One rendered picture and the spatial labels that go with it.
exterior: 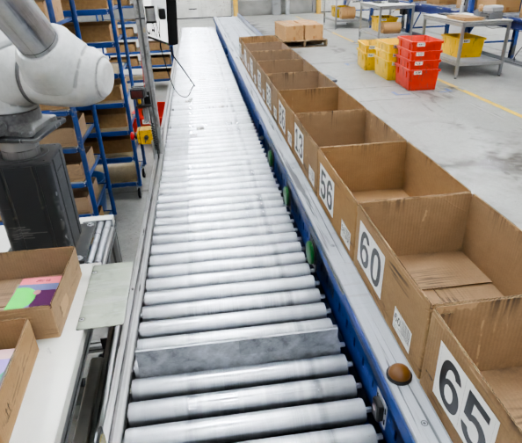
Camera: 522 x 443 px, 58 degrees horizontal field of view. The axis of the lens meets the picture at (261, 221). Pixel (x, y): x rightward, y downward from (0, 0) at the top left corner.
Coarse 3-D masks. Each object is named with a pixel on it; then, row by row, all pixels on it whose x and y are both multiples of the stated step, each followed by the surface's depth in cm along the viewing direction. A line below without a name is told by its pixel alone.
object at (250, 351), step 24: (264, 336) 107; (288, 336) 107; (312, 336) 108; (336, 336) 109; (144, 360) 105; (168, 360) 106; (192, 360) 107; (216, 360) 108; (240, 360) 109; (264, 360) 110
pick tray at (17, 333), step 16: (0, 320) 108; (16, 320) 109; (0, 336) 110; (16, 336) 111; (32, 336) 110; (16, 352) 99; (32, 352) 109; (16, 368) 98; (32, 368) 108; (16, 384) 97; (0, 400) 89; (16, 400) 97; (0, 416) 89; (16, 416) 96; (0, 432) 88
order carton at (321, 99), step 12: (288, 96) 216; (300, 96) 216; (312, 96) 217; (324, 96) 218; (336, 96) 218; (348, 96) 204; (288, 108) 189; (300, 108) 219; (312, 108) 220; (324, 108) 221; (336, 108) 221; (348, 108) 205; (360, 108) 189; (288, 120) 192; (288, 144) 197
